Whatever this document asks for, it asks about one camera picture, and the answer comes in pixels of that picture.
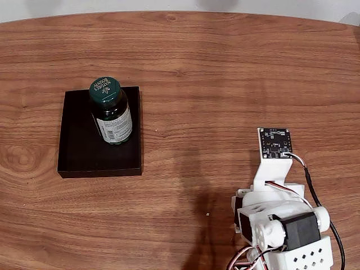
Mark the green-capped pill bottle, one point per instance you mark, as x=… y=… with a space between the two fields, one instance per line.
x=111 y=112

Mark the black shallow box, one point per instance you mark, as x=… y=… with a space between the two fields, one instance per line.
x=76 y=152

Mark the camera circuit board on mount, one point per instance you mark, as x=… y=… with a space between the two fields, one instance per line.
x=275 y=143

